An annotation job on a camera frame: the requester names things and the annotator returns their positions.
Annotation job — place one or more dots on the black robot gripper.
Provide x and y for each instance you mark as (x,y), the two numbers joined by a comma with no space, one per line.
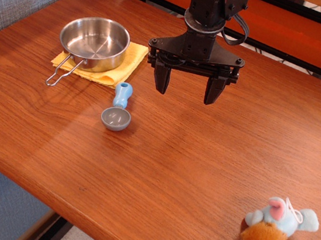
(195,51)

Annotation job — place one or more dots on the blue and orange stuffed animal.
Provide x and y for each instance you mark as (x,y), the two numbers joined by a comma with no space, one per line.
(279,220)

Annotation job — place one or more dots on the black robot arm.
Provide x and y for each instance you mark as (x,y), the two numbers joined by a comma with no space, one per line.
(215,14)

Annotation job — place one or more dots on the yellow folded cloth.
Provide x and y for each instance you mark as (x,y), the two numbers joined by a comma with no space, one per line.
(134,55)

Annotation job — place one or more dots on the blue handled grey scoop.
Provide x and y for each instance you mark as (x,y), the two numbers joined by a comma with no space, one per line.
(117,118)

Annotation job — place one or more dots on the silver metal bowl with handle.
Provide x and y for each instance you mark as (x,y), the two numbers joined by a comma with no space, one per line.
(94,44)

